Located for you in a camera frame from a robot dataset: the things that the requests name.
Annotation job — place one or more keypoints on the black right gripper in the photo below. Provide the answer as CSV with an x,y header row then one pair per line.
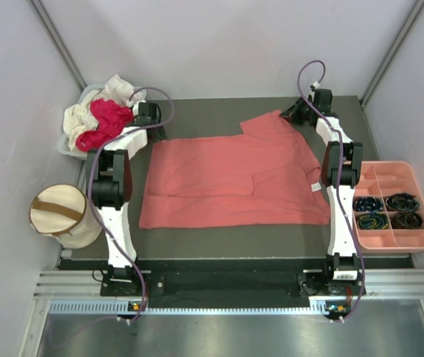
x,y
292,114

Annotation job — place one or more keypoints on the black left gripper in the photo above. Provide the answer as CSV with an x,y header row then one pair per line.
x,y
158,134

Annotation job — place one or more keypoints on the salmon pink t-shirt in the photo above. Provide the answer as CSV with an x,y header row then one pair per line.
x,y
267,175

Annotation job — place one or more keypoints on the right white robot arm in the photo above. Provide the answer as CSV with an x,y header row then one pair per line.
x,y
340,174

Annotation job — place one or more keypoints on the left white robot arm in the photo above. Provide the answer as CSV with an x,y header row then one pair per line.
x,y
109,188

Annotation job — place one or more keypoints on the magenta t-shirt in bin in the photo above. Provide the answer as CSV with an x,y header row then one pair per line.
x,y
112,119

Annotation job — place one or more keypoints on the cream t-shirt in bin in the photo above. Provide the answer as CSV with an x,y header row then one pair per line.
x,y
78,117

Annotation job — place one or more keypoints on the grey plastic laundry bin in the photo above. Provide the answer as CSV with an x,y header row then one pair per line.
x,y
63,141

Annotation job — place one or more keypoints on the pink divided organizer tray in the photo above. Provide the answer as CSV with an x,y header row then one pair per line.
x,y
383,179

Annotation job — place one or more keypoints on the blue patterned coiled item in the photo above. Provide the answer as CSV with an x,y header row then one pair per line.
x,y
368,204

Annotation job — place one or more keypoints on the round cream fabric basket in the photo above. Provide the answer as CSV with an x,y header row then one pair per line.
x,y
61,211

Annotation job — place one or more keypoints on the yellow blue coiled item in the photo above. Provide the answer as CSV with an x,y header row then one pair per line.
x,y
372,221

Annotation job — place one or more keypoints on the dark coiled item back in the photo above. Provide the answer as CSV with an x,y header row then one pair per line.
x,y
402,202

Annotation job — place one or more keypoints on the dark coiled item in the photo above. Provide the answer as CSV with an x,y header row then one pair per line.
x,y
402,202
407,220

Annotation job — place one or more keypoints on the dark coiled item front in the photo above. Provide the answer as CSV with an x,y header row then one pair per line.
x,y
407,220

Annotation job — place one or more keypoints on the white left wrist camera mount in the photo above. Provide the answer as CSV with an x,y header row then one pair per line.
x,y
134,106

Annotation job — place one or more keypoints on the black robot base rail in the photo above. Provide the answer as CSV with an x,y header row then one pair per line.
x,y
232,283

